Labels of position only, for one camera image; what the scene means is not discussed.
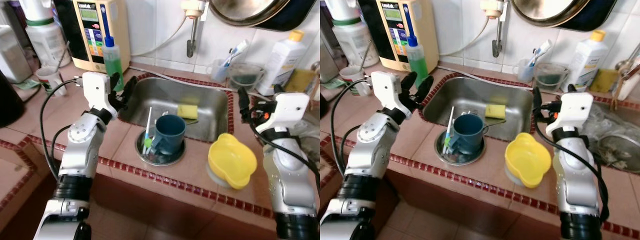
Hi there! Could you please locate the steel strainer bowl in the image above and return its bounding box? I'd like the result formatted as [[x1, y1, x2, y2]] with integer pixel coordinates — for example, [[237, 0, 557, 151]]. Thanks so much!
[[597, 132, 640, 168]]

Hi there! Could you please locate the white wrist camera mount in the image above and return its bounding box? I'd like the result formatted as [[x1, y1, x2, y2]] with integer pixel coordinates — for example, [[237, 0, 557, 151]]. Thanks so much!
[[371, 70, 401, 112], [545, 92, 594, 138], [269, 92, 310, 133], [81, 71, 112, 112]]

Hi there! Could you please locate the plain yellow sponge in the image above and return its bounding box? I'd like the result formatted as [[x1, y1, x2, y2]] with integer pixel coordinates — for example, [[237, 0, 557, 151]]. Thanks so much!
[[284, 68, 316, 93], [590, 68, 619, 93]]

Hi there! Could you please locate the clear plastic bowl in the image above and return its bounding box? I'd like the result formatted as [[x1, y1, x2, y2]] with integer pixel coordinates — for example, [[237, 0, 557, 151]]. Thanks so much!
[[206, 165, 236, 188], [504, 165, 531, 188]]

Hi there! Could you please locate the green soap bottle blue pump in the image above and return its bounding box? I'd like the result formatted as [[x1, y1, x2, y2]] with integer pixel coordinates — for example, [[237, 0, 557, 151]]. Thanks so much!
[[405, 35, 430, 91], [101, 35, 125, 92]]

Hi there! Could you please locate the black round appliance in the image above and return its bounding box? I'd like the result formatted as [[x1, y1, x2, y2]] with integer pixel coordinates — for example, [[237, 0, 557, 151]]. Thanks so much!
[[0, 70, 26, 128]]

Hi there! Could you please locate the steel spoon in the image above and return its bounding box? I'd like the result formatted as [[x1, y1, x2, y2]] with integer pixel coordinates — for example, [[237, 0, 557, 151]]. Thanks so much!
[[360, 41, 375, 76], [55, 41, 71, 76]]

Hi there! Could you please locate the teal blue mug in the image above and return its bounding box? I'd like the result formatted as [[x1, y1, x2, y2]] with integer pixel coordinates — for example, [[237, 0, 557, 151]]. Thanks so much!
[[449, 114, 488, 156], [151, 114, 187, 156]]

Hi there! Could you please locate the steel kitchen faucet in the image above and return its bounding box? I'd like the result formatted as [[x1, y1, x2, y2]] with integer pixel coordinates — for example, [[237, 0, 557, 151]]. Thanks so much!
[[307, 61, 321, 108], [612, 50, 640, 111]]

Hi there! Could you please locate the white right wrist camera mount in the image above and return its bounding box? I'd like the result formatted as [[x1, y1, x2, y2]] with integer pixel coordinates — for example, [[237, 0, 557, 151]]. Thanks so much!
[[269, 92, 310, 133], [545, 92, 594, 138]]

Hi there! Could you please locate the white plastic container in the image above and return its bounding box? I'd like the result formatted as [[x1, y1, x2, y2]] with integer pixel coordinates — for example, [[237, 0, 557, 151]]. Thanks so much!
[[0, 25, 33, 83], [320, 30, 335, 83]]

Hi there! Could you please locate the clear toothbrush cup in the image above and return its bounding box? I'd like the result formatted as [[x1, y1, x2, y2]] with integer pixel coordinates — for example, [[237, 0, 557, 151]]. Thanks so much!
[[207, 59, 231, 83], [515, 57, 536, 83]]

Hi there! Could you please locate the large white plastic jar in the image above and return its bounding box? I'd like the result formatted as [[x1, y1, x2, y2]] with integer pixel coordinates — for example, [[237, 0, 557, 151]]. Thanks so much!
[[19, 0, 71, 68], [325, 0, 373, 68]]

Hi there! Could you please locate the dark blue tray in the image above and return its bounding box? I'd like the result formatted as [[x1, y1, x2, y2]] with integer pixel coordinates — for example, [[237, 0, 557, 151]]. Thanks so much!
[[250, 0, 315, 32], [552, 0, 618, 32]]

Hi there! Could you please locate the yellow sponge dark scourer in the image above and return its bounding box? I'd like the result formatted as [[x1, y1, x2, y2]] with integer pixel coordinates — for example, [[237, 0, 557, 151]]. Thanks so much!
[[177, 104, 201, 124], [484, 104, 508, 124]]

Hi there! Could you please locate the large steel hanging pan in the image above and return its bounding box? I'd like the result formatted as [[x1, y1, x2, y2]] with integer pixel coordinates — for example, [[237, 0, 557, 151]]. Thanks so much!
[[510, 0, 591, 27], [209, 0, 292, 27]]

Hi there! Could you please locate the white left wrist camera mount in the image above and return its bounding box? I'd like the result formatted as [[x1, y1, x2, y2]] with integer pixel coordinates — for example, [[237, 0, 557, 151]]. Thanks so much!
[[371, 70, 401, 112], [81, 71, 112, 112]]

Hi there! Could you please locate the steel sink basin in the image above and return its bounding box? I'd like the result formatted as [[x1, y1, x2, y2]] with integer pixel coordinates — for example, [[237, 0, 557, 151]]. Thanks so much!
[[295, 100, 321, 166], [580, 95, 640, 173], [420, 75, 541, 143], [117, 75, 235, 143]]

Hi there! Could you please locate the round steel plate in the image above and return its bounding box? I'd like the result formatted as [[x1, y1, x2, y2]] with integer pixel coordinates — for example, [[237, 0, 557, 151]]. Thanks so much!
[[135, 127, 187, 167], [434, 127, 487, 167]]

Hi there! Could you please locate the beige wall tap steel spout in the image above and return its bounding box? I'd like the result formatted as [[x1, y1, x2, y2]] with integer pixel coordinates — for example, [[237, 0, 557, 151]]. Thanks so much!
[[181, 0, 207, 58], [481, 0, 508, 58]]

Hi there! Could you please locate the beige water ioniser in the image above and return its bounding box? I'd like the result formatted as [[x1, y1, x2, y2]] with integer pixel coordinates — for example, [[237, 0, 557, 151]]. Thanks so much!
[[54, 0, 132, 74], [357, 0, 440, 73]]

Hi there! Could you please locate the yellow plastic bowl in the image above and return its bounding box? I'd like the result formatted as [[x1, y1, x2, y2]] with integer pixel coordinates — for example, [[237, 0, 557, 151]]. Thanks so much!
[[207, 133, 258, 190], [504, 132, 552, 190]]

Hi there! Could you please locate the beige water hose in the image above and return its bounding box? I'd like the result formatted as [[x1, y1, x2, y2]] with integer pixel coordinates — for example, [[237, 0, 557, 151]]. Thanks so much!
[[439, 15, 493, 57], [131, 14, 190, 57]]

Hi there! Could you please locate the white detergent bottle yellow cap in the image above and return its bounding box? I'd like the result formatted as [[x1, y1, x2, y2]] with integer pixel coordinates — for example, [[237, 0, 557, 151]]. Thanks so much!
[[570, 30, 610, 93], [269, 30, 306, 96]]

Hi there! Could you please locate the white printed mug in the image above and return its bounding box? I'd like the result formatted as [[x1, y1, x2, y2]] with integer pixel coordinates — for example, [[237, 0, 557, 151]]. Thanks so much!
[[36, 66, 68, 97], [339, 65, 373, 97]]

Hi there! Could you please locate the blue white toothbrush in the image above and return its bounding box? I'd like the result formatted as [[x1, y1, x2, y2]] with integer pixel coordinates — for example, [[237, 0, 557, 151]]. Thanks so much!
[[222, 40, 250, 67], [529, 40, 553, 67]]

